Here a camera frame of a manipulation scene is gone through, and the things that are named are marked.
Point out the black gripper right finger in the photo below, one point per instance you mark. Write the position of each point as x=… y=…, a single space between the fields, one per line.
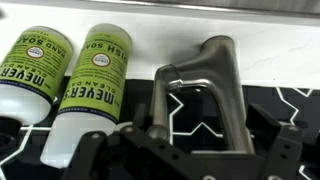
x=280 y=146

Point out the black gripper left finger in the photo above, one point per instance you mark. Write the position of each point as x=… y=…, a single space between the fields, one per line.
x=86 y=156

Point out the green hand soap bottle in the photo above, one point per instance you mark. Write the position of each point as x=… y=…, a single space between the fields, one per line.
x=31 y=73

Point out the brushed steel kitchen faucet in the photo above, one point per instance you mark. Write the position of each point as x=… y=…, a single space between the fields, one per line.
x=220 y=80

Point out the green dish soap bottle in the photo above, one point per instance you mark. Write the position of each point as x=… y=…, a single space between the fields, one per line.
x=95 y=86

